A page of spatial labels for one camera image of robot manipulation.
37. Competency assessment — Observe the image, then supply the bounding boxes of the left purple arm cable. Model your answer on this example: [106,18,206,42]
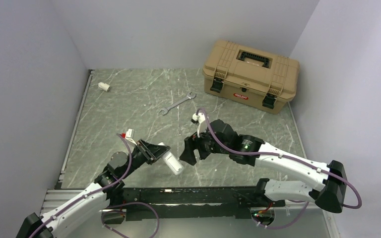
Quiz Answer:
[27,133,133,238]

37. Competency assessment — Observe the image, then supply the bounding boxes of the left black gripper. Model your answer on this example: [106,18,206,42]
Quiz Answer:
[121,138,170,179]

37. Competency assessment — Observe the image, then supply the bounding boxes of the silver open-end wrench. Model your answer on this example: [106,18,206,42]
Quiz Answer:
[159,92,196,116]

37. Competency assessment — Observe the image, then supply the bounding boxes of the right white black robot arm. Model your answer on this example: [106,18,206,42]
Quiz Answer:
[180,119,347,213]

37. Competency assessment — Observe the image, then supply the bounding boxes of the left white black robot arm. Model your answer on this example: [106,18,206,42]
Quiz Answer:
[17,139,181,238]

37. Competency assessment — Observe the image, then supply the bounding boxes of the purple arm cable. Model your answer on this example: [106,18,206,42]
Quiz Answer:
[27,133,133,238]
[197,108,363,210]

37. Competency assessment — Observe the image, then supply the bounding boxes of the tan plastic toolbox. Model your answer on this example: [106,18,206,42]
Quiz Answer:
[202,40,300,114]

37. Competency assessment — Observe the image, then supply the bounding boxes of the white remote control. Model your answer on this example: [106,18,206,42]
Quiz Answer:
[160,149,184,175]

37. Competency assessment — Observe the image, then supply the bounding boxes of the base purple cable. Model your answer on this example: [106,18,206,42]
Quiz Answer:
[252,201,310,230]
[101,202,160,238]

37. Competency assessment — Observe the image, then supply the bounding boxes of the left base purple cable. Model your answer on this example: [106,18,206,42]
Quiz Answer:
[101,202,160,238]

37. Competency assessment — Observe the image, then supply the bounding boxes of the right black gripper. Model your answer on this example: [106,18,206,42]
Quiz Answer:
[180,124,230,166]

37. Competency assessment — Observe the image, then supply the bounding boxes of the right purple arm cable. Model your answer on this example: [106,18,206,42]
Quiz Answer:
[197,108,363,210]

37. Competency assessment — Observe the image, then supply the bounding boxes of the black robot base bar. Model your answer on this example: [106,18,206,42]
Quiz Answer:
[107,186,285,221]

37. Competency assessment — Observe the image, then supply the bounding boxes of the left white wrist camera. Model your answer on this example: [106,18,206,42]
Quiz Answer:
[121,128,135,143]

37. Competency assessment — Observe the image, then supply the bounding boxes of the white remote battery cover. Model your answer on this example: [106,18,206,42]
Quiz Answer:
[98,82,110,92]

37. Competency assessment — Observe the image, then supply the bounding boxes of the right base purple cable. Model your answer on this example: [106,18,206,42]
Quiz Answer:
[252,201,310,230]

